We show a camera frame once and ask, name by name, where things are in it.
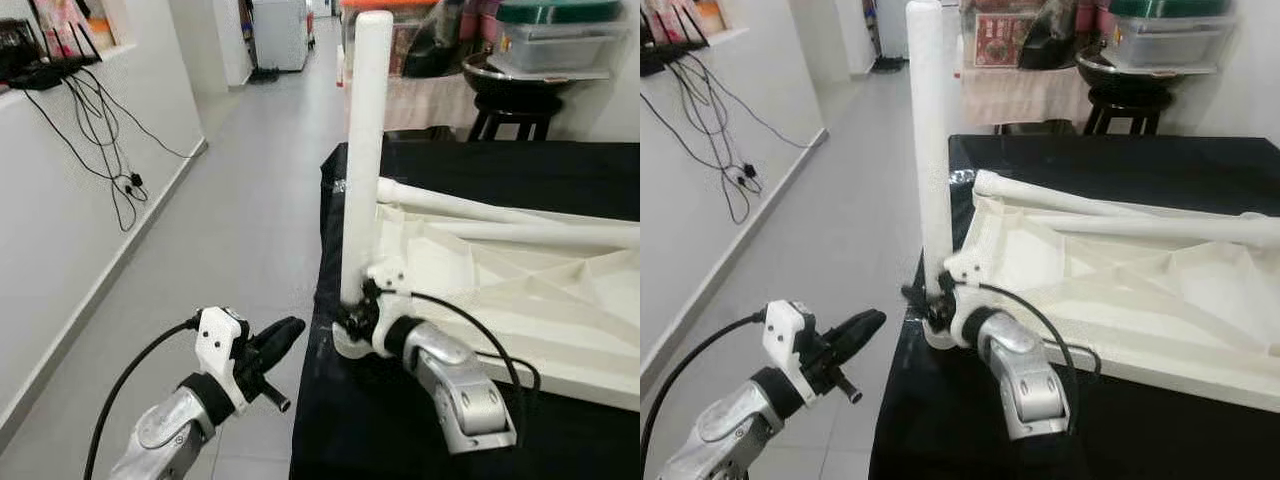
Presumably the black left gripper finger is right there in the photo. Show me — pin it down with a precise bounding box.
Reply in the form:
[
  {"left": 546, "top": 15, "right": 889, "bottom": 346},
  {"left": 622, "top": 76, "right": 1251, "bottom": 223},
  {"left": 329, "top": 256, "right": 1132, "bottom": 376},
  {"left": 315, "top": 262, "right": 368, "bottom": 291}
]
[
  {"left": 819, "top": 308, "right": 883, "bottom": 353},
  {"left": 259, "top": 320, "right": 308, "bottom": 372},
  {"left": 249, "top": 316, "right": 304, "bottom": 358},
  {"left": 830, "top": 312, "right": 888, "bottom": 366}
]

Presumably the black table cloth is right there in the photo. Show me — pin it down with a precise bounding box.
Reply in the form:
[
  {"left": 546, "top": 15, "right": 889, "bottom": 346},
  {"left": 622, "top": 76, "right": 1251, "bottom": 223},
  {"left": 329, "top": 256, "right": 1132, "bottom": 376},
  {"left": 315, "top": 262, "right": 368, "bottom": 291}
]
[
  {"left": 867, "top": 133, "right": 1280, "bottom": 480},
  {"left": 289, "top": 140, "right": 641, "bottom": 480}
]

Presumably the white plastic table top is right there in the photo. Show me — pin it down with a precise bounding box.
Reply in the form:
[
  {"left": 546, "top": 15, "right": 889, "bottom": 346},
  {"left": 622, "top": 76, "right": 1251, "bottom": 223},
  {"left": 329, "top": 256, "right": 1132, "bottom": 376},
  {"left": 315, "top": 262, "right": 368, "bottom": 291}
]
[
  {"left": 920, "top": 185, "right": 1280, "bottom": 414},
  {"left": 330, "top": 195, "right": 641, "bottom": 414}
]

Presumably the beige cloth covered bench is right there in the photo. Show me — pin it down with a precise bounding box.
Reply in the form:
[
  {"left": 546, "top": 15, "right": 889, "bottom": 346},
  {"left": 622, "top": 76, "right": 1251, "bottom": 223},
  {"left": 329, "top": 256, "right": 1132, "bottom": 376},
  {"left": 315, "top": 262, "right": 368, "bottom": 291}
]
[
  {"left": 340, "top": 72, "right": 483, "bottom": 134},
  {"left": 959, "top": 64, "right": 1097, "bottom": 130}
]

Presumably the orange lid storage box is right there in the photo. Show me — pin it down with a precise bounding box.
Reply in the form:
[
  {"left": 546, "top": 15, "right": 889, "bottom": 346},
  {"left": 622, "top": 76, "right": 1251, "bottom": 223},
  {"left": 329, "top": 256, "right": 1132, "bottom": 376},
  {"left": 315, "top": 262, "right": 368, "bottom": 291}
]
[
  {"left": 964, "top": 0, "right": 1047, "bottom": 72},
  {"left": 339, "top": 0, "right": 443, "bottom": 81}
]

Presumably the white appliance cabinet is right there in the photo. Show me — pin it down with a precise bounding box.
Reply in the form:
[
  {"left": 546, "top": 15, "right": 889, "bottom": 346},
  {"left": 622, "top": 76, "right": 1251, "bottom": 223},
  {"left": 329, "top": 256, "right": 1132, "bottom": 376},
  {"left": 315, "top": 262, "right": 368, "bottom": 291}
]
[
  {"left": 874, "top": 0, "right": 917, "bottom": 62},
  {"left": 250, "top": 0, "right": 312, "bottom": 74}
]

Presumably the black bag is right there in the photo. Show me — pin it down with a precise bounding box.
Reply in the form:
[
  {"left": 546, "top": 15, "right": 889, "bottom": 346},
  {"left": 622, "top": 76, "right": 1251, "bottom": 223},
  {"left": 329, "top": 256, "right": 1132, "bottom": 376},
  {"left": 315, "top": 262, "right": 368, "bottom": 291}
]
[
  {"left": 1017, "top": 0, "right": 1112, "bottom": 72},
  {"left": 404, "top": 0, "right": 502, "bottom": 80}
]

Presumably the black router device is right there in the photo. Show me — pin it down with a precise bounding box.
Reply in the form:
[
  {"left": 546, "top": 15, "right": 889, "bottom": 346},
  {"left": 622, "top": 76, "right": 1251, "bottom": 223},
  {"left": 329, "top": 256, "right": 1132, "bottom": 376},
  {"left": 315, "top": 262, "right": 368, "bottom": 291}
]
[
  {"left": 0, "top": 20, "right": 103, "bottom": 92},
  {"left": 640, "top": 38, "right": 703, "bottom": 80}
]

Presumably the green lid storage box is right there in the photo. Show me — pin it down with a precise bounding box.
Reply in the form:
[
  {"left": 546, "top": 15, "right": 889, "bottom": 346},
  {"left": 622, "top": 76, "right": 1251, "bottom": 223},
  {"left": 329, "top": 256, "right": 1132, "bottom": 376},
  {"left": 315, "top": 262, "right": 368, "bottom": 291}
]
[
  {"left": 1107, "top": 0, "right": 1237, "bottom": 70},
  {"left": 494, "top": 0, "right": 624, "bottom": 77}
]

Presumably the colourful books row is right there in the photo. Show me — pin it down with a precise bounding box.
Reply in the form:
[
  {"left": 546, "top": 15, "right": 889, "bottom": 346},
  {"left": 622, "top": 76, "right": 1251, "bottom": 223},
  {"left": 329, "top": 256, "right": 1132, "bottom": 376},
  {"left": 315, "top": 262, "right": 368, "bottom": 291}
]
[
  {"left": 645, "top": 0, "right": 728, "bottom": 47},
  {"left": 35, "top": 0, "right": 113, "bottom": 57}
]

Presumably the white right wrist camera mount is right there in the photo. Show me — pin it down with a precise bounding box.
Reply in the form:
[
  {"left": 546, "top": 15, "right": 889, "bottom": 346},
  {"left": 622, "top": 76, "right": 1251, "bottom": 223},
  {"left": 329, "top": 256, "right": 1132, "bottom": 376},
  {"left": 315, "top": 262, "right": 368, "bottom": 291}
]
[
  {"left": 361, "top": 254, "right": 413, "bottom": 358},
  {"left": 941, "top": 244, "right": 993, "bottom": 348}
]

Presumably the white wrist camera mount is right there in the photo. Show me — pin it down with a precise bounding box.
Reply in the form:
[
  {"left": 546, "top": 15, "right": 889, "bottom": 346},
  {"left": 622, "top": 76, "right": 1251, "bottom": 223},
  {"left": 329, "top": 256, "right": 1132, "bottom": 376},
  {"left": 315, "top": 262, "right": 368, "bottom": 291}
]
[
  {"left": 194, "top": 306, "right": 252, "bottom": 412},
  {"left": 761, "top": 299, "right": 822, "bottom": 407},
  {"left": 941, "top": 244, "right": 993, "bottom": 348},
  {"left": 361, "top": 254, "right": 413, "bottom": 358}
]

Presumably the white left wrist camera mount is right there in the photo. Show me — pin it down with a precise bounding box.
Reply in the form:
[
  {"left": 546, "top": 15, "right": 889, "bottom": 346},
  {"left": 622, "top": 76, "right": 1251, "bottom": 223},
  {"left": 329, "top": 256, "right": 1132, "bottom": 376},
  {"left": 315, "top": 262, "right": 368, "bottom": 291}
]
[
  {"left": 194, "top": 306, "right": 252, "bottom": 412},
  {"left": 761, "top": 299, "right": 822, "bottom": 407}
]

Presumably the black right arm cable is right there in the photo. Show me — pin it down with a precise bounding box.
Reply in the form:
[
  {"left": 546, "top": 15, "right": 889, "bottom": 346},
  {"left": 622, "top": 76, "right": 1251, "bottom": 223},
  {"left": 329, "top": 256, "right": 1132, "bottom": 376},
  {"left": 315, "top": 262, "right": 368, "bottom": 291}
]
[
  {"left": 964, "top": 281, "right": 1102, "bottom": 433},
  {"left": 384, "top": 289, "right": 542, "bottom": 423}
]

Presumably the black wall cable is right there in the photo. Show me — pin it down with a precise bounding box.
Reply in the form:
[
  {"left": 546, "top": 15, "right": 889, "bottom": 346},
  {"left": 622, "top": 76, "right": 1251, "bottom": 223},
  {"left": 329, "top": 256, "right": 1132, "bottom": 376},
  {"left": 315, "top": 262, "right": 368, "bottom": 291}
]
[
  {"left": 20, "top": 68, "right": 151, "bottom": 234},
  {"left": 640, "top": 58, "right": 767, "bottom": 227},
  {"left": 700, "top": 54, "right": 817, "bottom": 152},
  {"left": 80, "top": 68, "right": 197, "bottom": 161}
]

